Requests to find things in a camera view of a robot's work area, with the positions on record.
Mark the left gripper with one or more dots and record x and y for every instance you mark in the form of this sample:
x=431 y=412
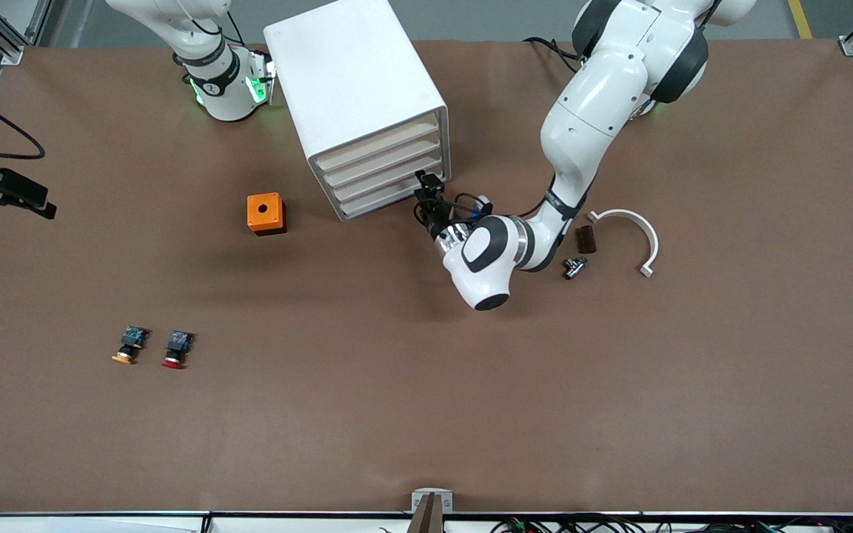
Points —
x=437 y=220

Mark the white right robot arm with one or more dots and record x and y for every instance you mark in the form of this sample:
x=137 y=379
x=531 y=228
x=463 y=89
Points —
x=223 y=92

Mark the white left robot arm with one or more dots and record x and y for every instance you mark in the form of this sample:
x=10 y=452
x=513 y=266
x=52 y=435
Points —
x=597 y=96

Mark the white drawer cabinet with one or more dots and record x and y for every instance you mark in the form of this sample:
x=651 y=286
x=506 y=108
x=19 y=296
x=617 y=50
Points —
x=352 y=81

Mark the yellow mushroom push button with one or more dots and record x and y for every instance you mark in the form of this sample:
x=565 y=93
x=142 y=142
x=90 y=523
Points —
x=129 y=346

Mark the red mushroom push button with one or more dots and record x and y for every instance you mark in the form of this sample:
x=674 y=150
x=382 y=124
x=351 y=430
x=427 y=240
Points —
x=176 y=349

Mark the chrome metal tee fitting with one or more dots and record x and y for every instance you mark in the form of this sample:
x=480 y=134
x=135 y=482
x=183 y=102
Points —
x=574 y=268

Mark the dark brown cylinder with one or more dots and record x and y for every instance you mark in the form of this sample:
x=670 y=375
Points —
x=586 y=240

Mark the white curved plastic clamp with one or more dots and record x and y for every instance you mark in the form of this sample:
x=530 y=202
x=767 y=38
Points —
x=649 y=233

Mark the brown strut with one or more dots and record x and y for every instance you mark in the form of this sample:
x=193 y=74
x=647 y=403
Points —
x=426 y=518

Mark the orange button enclosure box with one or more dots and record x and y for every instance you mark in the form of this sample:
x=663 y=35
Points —
x=263 y=211

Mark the grey metal table bracket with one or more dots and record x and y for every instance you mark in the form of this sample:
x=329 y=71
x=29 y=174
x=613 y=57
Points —
x=445 y=500

